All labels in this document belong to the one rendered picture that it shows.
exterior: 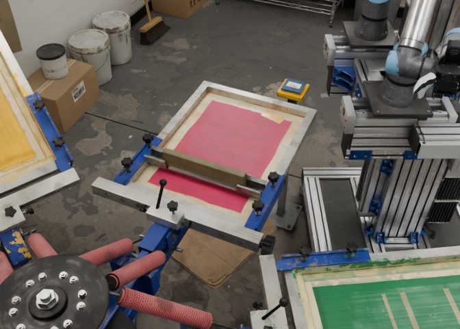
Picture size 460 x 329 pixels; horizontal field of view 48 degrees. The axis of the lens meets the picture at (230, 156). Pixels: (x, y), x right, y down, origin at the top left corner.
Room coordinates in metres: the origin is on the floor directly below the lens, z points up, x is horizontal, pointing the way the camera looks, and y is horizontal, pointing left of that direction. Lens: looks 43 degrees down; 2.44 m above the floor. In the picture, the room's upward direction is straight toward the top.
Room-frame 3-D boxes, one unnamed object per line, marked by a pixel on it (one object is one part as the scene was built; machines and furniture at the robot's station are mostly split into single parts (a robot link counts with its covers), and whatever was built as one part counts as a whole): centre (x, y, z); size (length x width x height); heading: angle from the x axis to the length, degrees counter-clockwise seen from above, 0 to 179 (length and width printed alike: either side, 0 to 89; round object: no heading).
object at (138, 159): (1.55, 0.37, 0.98); 0.30 x 0.05 x 0.07; 156
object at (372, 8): (2.13, -0.65, 1.42); 0.13 x 0.12 x 0.14; 155
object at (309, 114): (1.65, 0.02, 0.97); 0.79 x 0.58 x 0.04; 156
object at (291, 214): (2.12, -0.32, 0.48); 0.22 x 0.22 x 0.96; 66
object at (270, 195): (1.32, -0.13, 0.98); 0.30 x 0.05 x 0.07; 156
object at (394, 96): (1.63, -0.65, 1.31); 0.15 x 0.15 x 0.10
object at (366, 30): (2.13, -0.65, 1.31); 0.15 x 0.15 x 0.10
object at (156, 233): (1.14, 0.25, 1.02); 0.17 x 0.06 x 0.05; 156
